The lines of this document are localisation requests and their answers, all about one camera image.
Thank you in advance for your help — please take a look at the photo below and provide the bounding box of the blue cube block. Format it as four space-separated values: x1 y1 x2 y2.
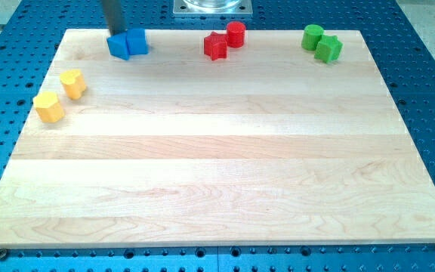
126 28 148 55

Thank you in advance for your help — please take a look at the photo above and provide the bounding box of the blue triangle block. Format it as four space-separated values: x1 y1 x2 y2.
106 32 130 60

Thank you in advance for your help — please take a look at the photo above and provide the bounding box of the light wooden board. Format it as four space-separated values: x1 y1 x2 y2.
0 29 435 249

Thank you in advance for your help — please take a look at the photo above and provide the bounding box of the red star block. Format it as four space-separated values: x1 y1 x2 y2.
203 32 227 60

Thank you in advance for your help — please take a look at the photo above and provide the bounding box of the red cylinder block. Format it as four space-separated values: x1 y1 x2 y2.
226 21 246 48

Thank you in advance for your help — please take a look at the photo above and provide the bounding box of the green cylinder block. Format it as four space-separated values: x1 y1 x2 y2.
301 24 325 51

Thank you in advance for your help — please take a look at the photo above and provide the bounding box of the green star block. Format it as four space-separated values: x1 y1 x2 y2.
314 35 343 63

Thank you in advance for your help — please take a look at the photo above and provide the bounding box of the yellow heart block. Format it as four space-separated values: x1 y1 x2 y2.
60 69 87 100

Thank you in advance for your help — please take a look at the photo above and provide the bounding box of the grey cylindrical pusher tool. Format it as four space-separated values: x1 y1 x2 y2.
100 0 127 36

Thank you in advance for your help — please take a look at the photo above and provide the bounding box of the yellow hexagon block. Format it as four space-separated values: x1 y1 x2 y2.
32 91 65 123

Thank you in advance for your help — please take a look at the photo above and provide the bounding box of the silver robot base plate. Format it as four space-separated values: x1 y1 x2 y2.
172 0 253 17

